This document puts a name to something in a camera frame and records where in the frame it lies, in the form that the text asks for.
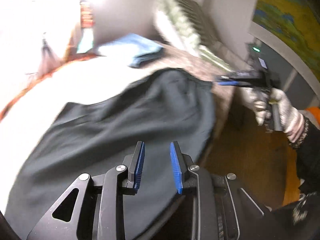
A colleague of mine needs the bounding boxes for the green striped pillow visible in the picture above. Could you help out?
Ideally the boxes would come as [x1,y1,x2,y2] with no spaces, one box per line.
[153,0,233,72]

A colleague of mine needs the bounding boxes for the teal hanging cloth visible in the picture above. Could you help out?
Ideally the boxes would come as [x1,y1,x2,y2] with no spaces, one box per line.
[76,28,94,54]

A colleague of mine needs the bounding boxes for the dark green pants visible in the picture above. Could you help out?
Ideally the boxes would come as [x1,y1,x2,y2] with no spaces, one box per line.
[5,69,215,239]

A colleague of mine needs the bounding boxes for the beige checkered bed blanket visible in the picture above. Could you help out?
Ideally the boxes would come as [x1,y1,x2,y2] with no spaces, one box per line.
[1,45,231,213]

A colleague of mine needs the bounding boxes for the right gloved hand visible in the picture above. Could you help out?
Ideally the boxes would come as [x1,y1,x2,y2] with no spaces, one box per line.
[243,87,306,143]

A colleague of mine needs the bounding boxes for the folded blue jeans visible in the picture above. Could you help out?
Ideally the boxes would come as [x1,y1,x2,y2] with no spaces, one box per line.
[95,34,164,68]

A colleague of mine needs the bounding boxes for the right forearm dark sleeve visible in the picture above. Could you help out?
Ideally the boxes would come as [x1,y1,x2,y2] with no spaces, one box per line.
[268,117,320,240]

